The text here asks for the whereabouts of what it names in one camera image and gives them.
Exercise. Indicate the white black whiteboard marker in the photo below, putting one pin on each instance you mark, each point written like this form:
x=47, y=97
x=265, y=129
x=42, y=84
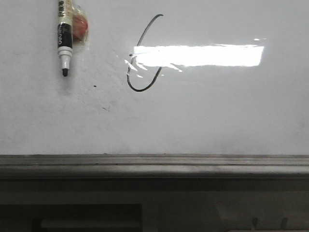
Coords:
x=65, y=35

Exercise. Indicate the red magnet taped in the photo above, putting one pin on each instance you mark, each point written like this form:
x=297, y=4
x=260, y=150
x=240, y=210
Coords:
x=80, y=28

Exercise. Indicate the white whiteboard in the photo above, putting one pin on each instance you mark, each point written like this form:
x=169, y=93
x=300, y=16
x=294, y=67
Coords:
x=157, y=77

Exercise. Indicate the grey aluminium whiteboard tray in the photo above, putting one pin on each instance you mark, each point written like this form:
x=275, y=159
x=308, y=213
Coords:
x=95, y=166

